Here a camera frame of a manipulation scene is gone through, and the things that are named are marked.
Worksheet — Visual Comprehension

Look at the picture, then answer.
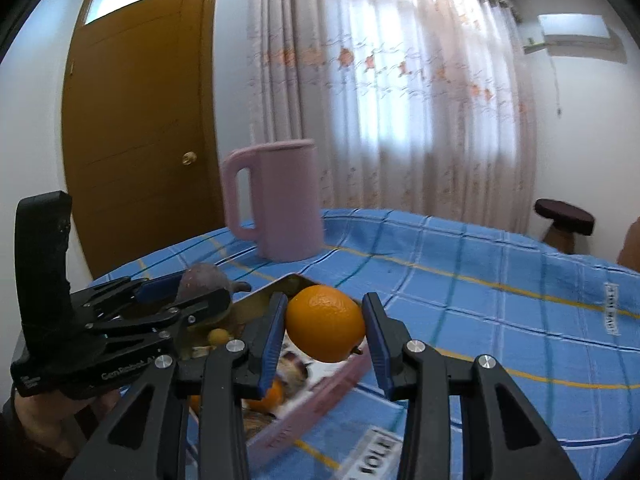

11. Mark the sheer flowered curtain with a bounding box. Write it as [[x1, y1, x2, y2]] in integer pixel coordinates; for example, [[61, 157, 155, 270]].
[[247, 0, 539, 237]]

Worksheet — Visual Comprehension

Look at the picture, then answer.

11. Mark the white air conditioner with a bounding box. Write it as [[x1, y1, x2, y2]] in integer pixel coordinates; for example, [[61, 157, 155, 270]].
[[522, 12, 629, 64]]

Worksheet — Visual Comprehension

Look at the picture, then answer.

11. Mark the large orange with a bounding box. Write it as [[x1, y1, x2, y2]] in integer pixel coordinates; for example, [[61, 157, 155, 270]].
[[242, 379, 286, 414]]

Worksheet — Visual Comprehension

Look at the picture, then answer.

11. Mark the pink plastic jug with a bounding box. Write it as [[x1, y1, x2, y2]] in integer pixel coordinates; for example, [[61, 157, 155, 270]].
[[221, 138, 325, 263]]

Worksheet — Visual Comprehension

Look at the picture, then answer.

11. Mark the air conditioner cable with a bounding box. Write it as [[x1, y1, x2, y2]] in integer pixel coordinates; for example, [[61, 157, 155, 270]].
[[549, 57, 564, 117]]

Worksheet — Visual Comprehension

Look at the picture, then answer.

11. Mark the brown wooden chair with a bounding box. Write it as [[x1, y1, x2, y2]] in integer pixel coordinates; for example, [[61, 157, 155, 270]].
[[616, 219, 640, 273]]

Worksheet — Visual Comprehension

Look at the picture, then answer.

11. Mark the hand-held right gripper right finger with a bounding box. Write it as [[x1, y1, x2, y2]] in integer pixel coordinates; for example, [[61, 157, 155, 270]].
[[361, 292, 581, 480]]

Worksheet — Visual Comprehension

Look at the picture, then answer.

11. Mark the person's left forearm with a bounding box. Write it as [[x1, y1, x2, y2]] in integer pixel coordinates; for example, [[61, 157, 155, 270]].
[[0, 407, 93, 480]]

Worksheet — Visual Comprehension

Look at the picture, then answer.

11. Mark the pink tin box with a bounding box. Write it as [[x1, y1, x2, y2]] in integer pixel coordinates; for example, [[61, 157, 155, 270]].
[[182, 272, 374, 457]]

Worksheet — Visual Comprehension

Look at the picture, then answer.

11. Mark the person's left hand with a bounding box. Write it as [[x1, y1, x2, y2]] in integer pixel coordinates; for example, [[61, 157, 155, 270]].
[[0, 384, 122, 443]]

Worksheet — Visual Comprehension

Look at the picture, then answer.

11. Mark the blue plaid tablecloth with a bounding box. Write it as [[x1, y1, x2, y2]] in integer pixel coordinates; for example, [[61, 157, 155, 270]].
[[92, 208, 640, 480]]

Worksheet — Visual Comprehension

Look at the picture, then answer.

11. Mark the wooden door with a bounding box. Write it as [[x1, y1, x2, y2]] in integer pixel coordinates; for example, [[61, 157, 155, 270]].
[[60, 0, 227, 279]]

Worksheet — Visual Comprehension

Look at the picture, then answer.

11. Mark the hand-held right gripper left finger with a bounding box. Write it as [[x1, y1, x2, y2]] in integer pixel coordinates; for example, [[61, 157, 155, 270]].
[[62, 291, 290, 480]]

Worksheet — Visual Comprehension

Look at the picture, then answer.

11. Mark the purple passion fruit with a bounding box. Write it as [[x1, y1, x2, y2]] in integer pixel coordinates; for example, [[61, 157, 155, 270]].
[[177, 262, 252, 327]]

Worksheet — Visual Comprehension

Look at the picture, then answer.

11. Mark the dark round stool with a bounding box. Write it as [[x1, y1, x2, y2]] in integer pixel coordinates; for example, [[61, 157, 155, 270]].
[[534, 198, 596, 256]]

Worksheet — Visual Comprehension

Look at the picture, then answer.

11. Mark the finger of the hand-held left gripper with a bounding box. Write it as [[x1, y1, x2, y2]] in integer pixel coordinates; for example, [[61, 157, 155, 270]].
[[89, 288, 232, 344], [74, 269, 189, 314]]

